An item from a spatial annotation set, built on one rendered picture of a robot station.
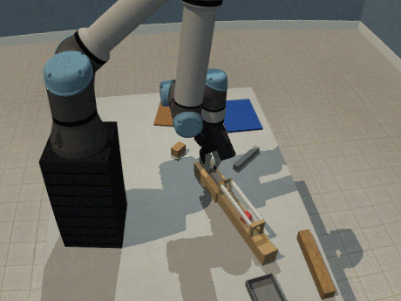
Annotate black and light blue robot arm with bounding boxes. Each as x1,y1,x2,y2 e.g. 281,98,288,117
44,0,235,161

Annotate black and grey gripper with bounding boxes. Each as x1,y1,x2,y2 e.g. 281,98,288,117
194,120,224,174

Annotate small tan wooden block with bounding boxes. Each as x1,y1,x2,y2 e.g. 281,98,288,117
171,141,186,158

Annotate brown wooden bar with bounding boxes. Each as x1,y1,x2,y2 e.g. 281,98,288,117
296,229,336,299

